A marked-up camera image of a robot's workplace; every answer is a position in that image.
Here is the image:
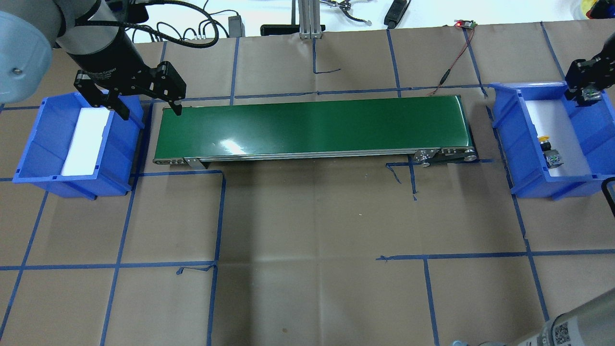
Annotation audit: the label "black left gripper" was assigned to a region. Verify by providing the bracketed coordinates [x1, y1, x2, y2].
[73, 34, 187, 121]

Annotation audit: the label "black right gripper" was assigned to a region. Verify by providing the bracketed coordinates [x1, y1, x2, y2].
[564, 34, 615, 101]

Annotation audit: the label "yellow push button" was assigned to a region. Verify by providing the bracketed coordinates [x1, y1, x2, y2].
[538, 136, 563, 170]

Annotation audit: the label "red push button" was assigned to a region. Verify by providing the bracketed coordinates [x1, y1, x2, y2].
[576, 86, 603, 107]

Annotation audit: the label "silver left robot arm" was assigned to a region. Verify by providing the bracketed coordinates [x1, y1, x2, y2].
[0, 0, 186, 120]

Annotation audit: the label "blue bin with buttons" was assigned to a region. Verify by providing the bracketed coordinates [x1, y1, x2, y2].
[12, 92, 144, 200]

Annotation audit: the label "blue empty bin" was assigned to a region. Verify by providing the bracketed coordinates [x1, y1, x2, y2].
[490, 82, 615, 200]

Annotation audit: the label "white foam pad target bin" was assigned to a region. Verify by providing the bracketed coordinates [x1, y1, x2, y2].
[525, 100, 591, 176]

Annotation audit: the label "black power adapter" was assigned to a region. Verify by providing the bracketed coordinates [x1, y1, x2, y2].
[228, 14, 246, 37]

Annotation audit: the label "green conveyor belt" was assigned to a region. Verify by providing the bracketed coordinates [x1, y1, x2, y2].
[152, 96, 478, 166]

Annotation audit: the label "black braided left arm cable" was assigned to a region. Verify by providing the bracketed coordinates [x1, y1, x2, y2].
[77, 0, 221, 50]

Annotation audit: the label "red black conveyor wires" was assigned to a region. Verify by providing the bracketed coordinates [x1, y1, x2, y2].
[428, 19, 479, 98]

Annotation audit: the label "aluminium frame post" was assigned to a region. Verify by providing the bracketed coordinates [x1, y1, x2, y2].
[297, 0, 322, 39]

